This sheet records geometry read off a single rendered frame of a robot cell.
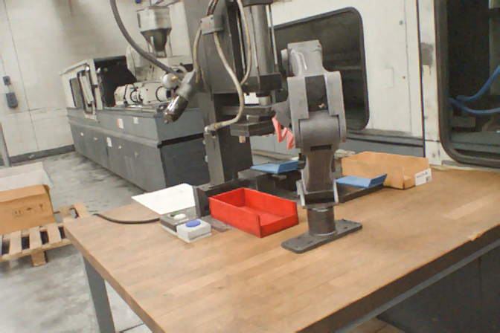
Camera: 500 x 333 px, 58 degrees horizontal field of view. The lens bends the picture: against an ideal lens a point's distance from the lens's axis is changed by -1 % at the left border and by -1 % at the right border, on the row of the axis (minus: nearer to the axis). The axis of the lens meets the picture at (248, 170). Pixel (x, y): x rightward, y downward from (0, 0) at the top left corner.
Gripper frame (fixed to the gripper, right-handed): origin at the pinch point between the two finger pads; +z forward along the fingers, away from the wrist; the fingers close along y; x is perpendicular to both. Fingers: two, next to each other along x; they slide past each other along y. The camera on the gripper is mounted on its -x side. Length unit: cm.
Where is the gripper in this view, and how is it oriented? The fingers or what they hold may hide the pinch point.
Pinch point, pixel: (286, 143)
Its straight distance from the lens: 117.0
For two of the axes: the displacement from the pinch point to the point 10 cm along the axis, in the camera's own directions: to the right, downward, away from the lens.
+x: -7.4, 3.2, -5.9
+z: -2.0, 7.3, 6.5
